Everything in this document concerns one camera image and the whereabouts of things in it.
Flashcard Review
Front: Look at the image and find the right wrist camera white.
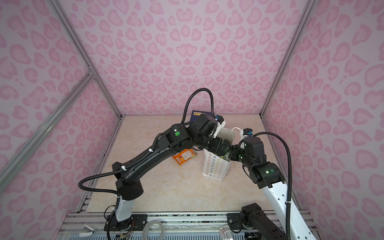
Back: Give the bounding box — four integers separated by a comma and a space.
241, 128, 253, 140

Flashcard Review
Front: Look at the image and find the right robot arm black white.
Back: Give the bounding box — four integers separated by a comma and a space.
230, 136, 316, 240

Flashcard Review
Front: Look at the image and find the small clear plastic packet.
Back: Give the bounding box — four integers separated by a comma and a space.
219, 224, 234, 240

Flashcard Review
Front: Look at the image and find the white paper bag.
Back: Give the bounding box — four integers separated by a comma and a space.
202, 127, 242, 181

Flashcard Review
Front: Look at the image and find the dark blue booklet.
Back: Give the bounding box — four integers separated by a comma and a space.
190, 110, 212, 122

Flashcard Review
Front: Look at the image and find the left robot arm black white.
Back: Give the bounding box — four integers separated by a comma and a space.
104, 114, 232, 232

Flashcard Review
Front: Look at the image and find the white clip tool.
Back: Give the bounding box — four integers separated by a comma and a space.
79, 225, 96, 238

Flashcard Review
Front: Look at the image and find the aluminium frame strut left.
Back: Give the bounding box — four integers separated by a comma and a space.
1, 71, 95, 193

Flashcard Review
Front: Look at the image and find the clear coiled tube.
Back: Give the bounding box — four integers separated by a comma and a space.
142, 220, 166, 240

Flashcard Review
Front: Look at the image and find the orange snack packet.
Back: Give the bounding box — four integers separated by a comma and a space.
172, 149, 197, 166

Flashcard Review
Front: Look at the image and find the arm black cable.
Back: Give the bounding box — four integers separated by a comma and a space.
253, 131, 293, 240
77, 87, 216, 197

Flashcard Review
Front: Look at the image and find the green snack packet back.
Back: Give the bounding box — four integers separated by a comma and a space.
221, 153, 231, 162

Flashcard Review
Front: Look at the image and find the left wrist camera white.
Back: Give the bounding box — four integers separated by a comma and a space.
213, 115, 226, 138

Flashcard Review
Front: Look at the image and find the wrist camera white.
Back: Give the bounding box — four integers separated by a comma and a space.
241, 128, 253, 140
213, 115, 226, 138

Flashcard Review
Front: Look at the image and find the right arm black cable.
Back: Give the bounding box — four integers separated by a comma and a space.
253, 131, 293, 240

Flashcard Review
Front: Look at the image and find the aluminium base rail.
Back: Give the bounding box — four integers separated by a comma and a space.
55, 209, 320, 240

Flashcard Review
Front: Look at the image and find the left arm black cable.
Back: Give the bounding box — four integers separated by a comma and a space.
77, 87, 216, 197

